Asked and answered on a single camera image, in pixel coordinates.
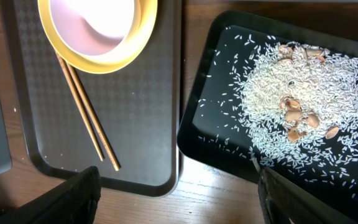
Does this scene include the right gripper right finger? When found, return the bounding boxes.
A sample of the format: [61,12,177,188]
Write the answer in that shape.
[258,167,356,224]

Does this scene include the rice leftovers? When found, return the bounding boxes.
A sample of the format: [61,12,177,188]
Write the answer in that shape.
[192,34,358,200]

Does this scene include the black tray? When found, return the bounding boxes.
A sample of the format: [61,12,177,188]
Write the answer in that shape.
[178,11,358,223]

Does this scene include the white bowl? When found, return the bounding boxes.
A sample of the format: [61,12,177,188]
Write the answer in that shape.
[49,0,141,57]

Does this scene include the dark brown serving tray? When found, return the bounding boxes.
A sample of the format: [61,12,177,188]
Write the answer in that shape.
[1,0,181,197]

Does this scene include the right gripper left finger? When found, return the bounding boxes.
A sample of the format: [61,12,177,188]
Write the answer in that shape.
[0,166,101,224]

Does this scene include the wooden chopstick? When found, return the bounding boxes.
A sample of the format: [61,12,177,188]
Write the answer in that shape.
[55,52,104,161]
[66,63,121,171]

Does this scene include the yellow plate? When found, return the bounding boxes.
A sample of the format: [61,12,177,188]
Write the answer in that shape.
[37,0,158,74]

